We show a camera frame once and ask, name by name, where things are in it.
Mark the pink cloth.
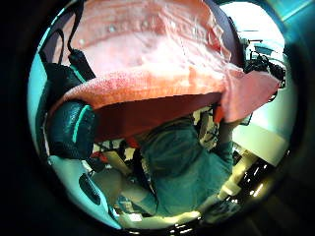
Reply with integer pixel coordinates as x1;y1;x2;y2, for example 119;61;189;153
48;0;282;144

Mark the the person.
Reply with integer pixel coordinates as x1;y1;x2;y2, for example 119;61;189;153
94;111;240;219

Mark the white marker cube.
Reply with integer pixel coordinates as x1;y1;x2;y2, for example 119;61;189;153
193;109;221;150

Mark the black equipment stand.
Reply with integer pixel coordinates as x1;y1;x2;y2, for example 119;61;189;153
242;37;287;102

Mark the black strap cable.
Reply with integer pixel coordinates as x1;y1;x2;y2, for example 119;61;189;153
66;0;86;55

